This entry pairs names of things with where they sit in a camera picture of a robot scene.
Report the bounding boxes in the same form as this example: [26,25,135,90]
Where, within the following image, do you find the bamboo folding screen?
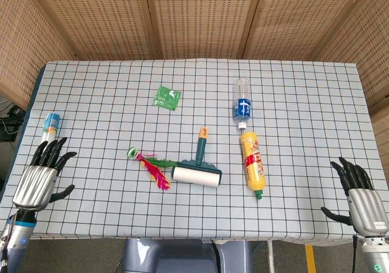
[0,0,389,176]

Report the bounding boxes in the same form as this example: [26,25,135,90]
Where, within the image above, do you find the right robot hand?
[320,156,389,237]

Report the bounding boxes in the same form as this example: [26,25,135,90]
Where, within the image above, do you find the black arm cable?
[351,235,359,273]
[0,215,16,273]

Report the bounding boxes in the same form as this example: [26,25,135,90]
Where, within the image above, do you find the colourful feather shuttlecock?
[126,147,179,191]

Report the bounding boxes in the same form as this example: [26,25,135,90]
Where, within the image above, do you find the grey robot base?
[121,238,253,273]

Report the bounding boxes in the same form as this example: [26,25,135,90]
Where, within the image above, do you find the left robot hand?
[12,137,78,212]

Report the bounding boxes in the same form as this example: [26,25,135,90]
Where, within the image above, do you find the clear bottle with blue label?
[232,77,253,133]

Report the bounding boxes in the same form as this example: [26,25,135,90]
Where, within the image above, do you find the stack of paper cups sleeve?
[40,112,61,150]

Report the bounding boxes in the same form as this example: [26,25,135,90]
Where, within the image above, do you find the checkered tablecloth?
[0,58,389,246]

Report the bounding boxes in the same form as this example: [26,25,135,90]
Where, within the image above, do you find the black cables on floor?
[0,99,26,143]

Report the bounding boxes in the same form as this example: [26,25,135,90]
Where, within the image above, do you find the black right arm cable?
[351,235,359,273]

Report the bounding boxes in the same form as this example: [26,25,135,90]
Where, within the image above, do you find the teal lint roller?
[171,126,223,189]

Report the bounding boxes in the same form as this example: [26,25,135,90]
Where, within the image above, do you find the yellow plastic bottle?
[239,131,266,201]

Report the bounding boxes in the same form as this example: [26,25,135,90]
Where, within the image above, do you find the green foil sachet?
[150,85,182,112]

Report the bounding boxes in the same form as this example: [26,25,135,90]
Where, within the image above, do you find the white table leg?
[266,240,275,273]

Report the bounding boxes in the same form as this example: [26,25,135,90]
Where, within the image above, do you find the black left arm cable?
[0,215,16,273]

